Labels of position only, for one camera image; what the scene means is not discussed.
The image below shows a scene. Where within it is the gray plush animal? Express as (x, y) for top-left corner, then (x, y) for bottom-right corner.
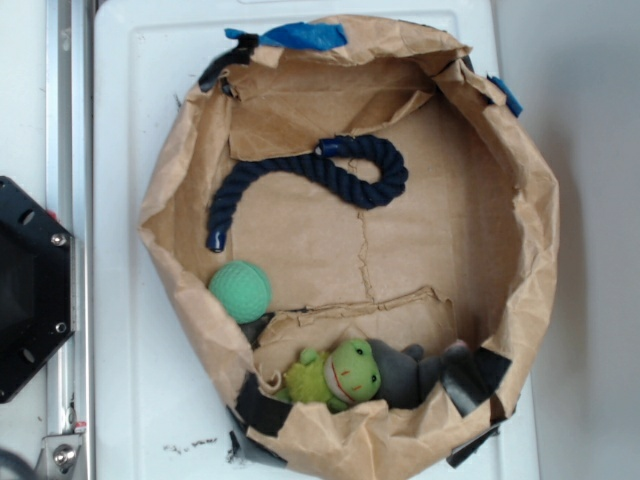
(369, 339), (477, 409)

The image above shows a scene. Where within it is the brown paper bag bin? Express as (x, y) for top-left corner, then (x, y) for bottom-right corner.
(140, 15), (559, 479)

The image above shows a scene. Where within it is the green dimpled ball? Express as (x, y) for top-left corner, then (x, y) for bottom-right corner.
(208, 260), (272, 324)

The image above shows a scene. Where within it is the green frog plush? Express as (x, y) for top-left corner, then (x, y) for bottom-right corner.
(275, 339), (382, 412)

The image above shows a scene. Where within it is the navy blue rope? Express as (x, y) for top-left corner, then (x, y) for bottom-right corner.
(205, 135), (410, 254)

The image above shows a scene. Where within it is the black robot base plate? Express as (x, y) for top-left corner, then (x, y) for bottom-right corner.
(1, 176), (74, 404)

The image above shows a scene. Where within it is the aluminum extrusion rail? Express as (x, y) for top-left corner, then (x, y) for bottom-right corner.
(41, 1), (99, 479)

